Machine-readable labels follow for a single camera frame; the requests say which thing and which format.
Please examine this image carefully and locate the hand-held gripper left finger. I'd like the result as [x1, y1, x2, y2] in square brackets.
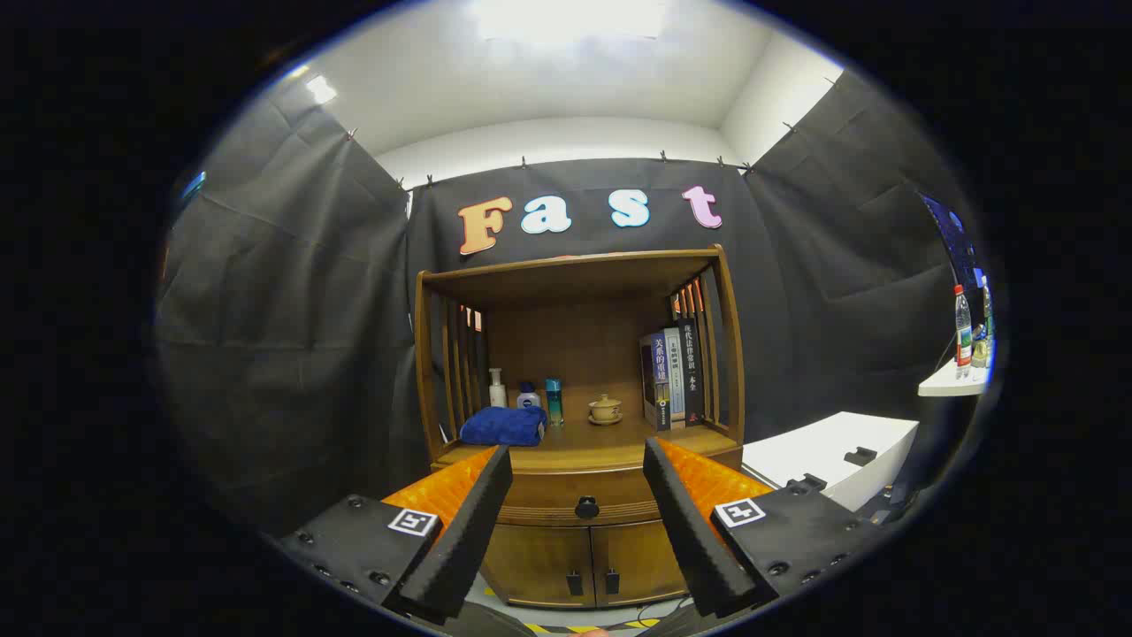
[279, 445, 514, 625]

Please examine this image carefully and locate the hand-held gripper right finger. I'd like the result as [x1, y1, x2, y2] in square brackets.
[643, 437, 888, 618]

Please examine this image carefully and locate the wooden drawer with black knob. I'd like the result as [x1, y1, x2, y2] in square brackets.
[489, 469, 664, 529]

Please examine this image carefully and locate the wooden cabinet door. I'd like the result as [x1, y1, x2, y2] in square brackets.
[591, 520, 689, 607]
[482, 524, 595, 610]

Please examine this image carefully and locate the wooden countertop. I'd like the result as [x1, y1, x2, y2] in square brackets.
[432, 414, 742, 474]

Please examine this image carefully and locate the wooden cabinet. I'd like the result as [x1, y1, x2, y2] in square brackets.
[414, 245, 746, 611]

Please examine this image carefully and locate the yellow black hazard tape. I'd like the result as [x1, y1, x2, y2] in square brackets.
[522, 619, 664, 635]

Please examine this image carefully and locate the blue folded towel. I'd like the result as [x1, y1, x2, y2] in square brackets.
[459, 405, 548, 448]

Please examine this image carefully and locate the pale grey book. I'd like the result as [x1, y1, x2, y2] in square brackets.
[663, 327, 687, 428]

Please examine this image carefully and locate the blue book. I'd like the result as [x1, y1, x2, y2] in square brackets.
[639, 331, 673, 432]

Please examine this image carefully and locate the black book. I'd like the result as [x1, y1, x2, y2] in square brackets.
[681, 320, 706, 426]

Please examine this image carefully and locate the black electronic device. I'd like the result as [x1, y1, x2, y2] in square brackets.
[871, 482, 921, 525]

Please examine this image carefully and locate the black backdrop cloth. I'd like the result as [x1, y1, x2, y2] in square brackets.
[155, 69, 987, 541]

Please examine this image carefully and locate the white side shelf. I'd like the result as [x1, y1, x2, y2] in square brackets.
[917, 358, 991, 397]

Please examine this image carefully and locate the clear water bottle red label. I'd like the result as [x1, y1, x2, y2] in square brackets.
[953, 284, 974, 381]

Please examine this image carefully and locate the clear bottle green label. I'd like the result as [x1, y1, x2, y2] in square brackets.
[973, 276, 993, 371]

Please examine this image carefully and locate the white box with black handle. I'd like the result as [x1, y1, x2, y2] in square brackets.
[741, 411, 921, 514]

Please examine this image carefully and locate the blue wall screen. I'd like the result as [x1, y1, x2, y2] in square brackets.
[920, 193, 984, 293]

